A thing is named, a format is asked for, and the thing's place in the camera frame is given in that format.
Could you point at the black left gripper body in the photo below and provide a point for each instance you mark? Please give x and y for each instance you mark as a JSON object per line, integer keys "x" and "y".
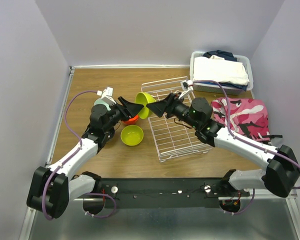
{"x": 115, "y": 114}

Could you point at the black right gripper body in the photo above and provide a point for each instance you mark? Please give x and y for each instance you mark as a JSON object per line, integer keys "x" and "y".
{"x": 181, "y": 111}

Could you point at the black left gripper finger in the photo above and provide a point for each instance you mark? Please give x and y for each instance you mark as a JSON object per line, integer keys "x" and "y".
{"x": 133, "y": 109}
{"x": 125, "y": 103}

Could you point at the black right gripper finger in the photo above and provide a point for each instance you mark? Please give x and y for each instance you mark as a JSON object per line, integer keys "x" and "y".
{"x": 182, "y": 94}
{"x": 161, "y": 106}

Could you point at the orange bowl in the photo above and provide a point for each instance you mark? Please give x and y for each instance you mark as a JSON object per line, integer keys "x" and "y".
{"x": 131, "y": 121}

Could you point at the lime green bowl front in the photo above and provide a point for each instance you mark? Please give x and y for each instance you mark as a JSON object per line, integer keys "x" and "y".
{"x": 144, "y": 98}

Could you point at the lime green bowl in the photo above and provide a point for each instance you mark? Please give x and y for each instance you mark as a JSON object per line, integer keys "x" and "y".
{"x": 144, "y": 98}
{"x": 132, "y": 135}

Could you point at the teal checked white bowl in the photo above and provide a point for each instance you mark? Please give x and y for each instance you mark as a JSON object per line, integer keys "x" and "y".
{"x": 99, "y": 101}

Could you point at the white wire dish rack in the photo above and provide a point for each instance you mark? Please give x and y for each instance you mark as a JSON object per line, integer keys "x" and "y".
{"x": 171, "y": 137}

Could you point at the beige floral ceramic bowl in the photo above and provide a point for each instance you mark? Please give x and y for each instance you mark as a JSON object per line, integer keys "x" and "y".
{"x": 109, "y": 134}

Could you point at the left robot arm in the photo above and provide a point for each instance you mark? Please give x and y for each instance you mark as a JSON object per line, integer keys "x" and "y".
{"x": 53, "y": 187}

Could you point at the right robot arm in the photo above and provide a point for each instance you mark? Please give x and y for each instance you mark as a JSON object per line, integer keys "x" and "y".
{"x": 279, "y": 168}

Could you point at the grey perforated laundry basket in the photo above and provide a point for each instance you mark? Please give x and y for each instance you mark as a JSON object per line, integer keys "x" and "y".
{"x": 231, "y": 89}

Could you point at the white folded towel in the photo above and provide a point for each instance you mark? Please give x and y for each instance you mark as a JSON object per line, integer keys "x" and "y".
{"x": 221, "y": 71}

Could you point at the pink camouflage bag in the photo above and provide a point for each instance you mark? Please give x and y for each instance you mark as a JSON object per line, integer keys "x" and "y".
{"x": 247, "y": 117}

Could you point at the dark blue cloth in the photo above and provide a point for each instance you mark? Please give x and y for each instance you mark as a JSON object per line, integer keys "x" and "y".
{"x": 220, "y": 55}

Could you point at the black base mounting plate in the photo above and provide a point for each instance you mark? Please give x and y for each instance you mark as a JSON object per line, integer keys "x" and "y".
{"x": 158, "y": 193}

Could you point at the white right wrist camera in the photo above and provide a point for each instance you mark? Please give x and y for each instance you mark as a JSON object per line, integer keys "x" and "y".
{"x": 187, "y": 85}

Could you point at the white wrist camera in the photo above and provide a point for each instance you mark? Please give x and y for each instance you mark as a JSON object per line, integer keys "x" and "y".
{"x": 187, "y": 85}
{"x": 107, "y": 96}

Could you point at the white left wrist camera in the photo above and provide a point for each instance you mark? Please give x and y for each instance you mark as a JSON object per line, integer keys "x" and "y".
{"x": 107, "y": 96}

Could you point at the aluminium frame rail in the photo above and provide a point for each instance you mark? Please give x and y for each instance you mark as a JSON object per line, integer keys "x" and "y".
{"x": 233, "y": 187}

